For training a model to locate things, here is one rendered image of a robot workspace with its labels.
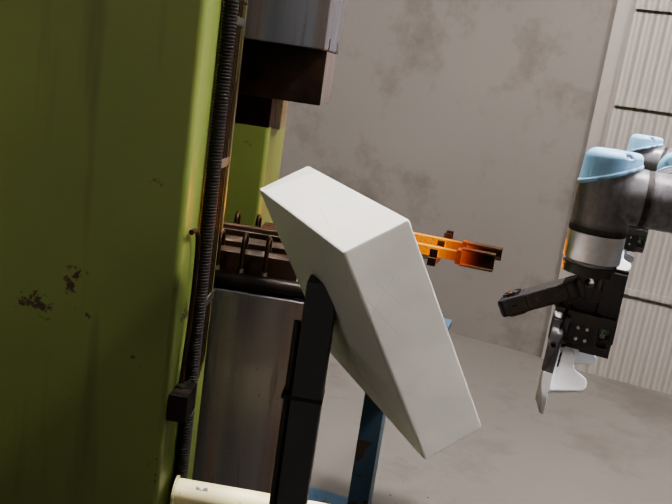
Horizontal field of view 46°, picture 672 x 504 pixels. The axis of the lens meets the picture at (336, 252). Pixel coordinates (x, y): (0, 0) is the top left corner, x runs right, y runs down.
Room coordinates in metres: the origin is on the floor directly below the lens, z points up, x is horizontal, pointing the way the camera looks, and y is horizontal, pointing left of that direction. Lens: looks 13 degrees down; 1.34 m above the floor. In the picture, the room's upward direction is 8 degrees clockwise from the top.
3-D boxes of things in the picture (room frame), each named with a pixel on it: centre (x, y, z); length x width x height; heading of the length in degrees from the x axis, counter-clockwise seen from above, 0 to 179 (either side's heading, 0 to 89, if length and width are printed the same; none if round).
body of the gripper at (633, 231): (1.87, -0.68, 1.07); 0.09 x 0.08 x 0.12; 68
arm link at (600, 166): (1.04, -0.34, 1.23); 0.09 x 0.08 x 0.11; 76
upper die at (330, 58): (1.53, 0.27, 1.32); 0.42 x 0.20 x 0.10; 87
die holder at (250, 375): (1.59, 0.28, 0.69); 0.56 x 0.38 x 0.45; 87
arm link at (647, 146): (1.87, -0.68, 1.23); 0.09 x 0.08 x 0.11; 60
